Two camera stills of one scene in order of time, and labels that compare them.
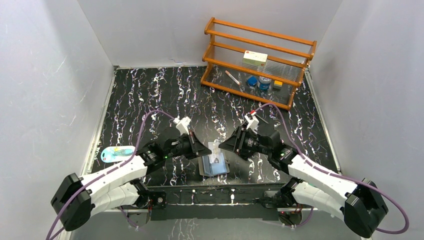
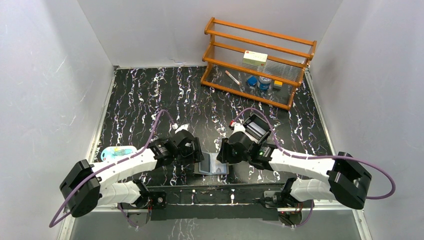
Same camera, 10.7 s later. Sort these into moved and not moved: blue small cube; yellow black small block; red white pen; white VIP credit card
Moved: white VIP credit card
Not moved: yellow black small block; red white pen; blue small cube
